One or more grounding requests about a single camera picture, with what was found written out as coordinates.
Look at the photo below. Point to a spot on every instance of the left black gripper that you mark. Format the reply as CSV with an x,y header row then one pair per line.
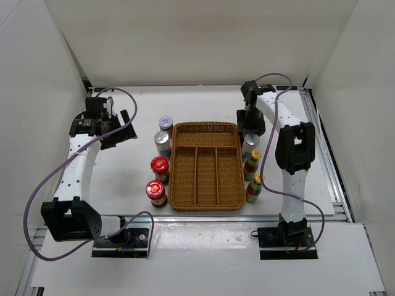
x,y
123,135

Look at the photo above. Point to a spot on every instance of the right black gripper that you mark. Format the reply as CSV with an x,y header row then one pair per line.
x,y
259,128

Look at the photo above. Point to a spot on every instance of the silver-cap pepper shaker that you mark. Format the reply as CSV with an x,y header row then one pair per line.
x,y
163,145
250,146

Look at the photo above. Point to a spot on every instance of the white-lid spice jar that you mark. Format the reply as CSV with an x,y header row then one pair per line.
x,y
166,124

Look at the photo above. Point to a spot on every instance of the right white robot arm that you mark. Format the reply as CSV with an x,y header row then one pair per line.
x,y
294,152

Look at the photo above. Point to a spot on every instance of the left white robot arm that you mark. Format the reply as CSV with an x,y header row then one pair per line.
x,y
69,216

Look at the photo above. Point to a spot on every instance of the upper yellow-cap chili bottle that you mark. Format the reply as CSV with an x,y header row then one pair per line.
x,y
251,165

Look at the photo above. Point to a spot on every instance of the yellow-cap chili bottle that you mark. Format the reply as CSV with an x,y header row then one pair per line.
x,y
254,188
251,165

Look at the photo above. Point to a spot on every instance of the upper red-lid sauce jar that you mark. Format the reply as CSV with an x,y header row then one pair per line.
x,y
160,168

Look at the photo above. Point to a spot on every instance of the red-lid sauce jar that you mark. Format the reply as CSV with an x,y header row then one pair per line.
x,y
160,168
155,190

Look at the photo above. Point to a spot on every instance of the brown wicker divided basket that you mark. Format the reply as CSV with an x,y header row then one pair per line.
x,y
206,170

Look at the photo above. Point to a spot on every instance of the lower yellow-cap chili bottle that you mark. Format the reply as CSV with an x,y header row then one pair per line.
x,y
254,188

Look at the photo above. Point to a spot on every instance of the lower red-lid sauce jar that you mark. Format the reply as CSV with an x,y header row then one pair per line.
x,y
155,190

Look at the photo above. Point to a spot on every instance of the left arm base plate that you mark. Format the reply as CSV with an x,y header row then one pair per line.
x,y
132,242

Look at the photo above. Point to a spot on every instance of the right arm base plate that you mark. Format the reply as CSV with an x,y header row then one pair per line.
x,y
274,245

